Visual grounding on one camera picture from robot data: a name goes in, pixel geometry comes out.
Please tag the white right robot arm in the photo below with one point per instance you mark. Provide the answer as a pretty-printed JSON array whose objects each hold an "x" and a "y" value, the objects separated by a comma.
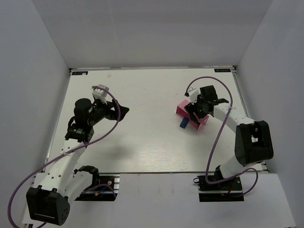
[{"x": 253, "y": 142}]

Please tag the blue label left corner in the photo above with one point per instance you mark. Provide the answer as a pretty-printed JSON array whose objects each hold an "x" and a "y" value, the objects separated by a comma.
[{"x": 79, "y": 72}]

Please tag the blue label corner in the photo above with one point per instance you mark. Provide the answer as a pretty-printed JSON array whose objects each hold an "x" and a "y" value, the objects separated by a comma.
[
  {"x": 79, "y": 72},
  {"x": 222, "y": 70}
]

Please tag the pink plastic box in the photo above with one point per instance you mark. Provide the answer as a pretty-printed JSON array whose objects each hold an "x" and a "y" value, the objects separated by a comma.
[{"x": 181, "y": 112}]

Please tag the long dark blue block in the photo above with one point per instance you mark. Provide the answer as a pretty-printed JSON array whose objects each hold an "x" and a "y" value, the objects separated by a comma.
[{"x": 184, "y": 122}]

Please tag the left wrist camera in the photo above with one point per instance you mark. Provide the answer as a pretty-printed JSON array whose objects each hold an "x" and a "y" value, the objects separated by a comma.
[{"x": 100, "y": 92}]

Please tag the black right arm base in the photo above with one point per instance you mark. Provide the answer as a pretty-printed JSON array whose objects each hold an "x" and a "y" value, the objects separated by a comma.
[{"x": 229, "y": 191}]

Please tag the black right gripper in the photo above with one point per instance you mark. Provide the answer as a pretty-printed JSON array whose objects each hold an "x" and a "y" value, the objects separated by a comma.
[{"x": 198, "y": 111}]

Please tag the blue label right corner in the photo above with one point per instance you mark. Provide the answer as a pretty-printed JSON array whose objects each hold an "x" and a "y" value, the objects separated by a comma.
[{"x": 222, "y": 70}]

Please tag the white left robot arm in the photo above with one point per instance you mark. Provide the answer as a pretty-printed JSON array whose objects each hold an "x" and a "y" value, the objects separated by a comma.
[{"x": 50, "y": 201}]

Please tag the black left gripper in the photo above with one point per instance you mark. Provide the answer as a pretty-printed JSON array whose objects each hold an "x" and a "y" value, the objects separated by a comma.
[{"x": 113, "y": 110}]

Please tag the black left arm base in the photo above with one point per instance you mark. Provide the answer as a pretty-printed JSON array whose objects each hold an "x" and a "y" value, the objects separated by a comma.
[{"x": 100, "y": 184}]

